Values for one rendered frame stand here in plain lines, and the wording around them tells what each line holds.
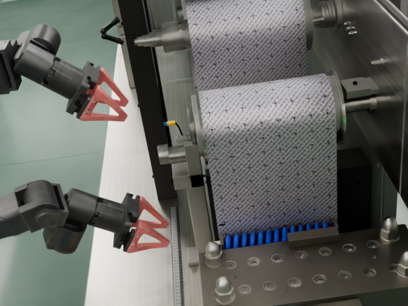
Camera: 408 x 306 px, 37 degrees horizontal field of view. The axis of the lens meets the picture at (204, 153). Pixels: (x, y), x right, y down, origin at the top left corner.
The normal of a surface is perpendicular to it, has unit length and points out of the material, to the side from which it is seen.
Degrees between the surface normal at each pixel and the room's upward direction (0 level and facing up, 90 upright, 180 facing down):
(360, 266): 0
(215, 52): 92
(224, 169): 90
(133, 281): 0
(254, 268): 0
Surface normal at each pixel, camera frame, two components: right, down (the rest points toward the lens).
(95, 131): -0.12, -0.84
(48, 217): 0.38, 0.61
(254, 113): -0.01, -0.05
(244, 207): 0.07, 0.52
